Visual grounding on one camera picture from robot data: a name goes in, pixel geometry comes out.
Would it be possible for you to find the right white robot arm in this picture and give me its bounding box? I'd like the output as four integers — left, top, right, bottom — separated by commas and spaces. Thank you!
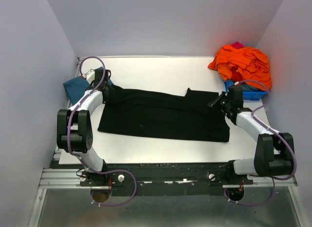
208, 86, 297, 184

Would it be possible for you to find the pink t-shirt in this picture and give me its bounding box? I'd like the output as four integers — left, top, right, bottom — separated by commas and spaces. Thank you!
231, 41, 245, 49

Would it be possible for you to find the blue plastic bin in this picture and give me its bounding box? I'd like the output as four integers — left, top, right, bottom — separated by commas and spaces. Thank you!
224, 80, 267, 101

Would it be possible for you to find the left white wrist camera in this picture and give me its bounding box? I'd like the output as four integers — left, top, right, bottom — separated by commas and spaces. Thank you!
82, 69, 95, 84

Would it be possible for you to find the red t-shirt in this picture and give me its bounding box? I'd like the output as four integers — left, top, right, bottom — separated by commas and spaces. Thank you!
231, 70, 243, 82

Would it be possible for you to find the black t-shirt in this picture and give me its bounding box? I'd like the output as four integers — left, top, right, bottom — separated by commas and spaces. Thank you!
98, 86, 230, 143

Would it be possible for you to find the folded teal t-shirt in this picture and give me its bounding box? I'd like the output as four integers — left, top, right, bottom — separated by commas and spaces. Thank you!
63, 67, 114, 103

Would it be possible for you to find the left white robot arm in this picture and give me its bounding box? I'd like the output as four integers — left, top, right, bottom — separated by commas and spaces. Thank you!
57, 68, 115, 186

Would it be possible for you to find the grey t-shirt in bin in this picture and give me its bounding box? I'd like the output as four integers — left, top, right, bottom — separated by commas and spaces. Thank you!
240, 83, 260, 92

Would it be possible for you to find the orange t-shirt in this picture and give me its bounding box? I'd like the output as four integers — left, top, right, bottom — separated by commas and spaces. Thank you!
208, 44, 272, 91

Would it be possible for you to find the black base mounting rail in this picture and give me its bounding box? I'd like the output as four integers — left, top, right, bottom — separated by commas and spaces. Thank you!
80, 163, 253, 196

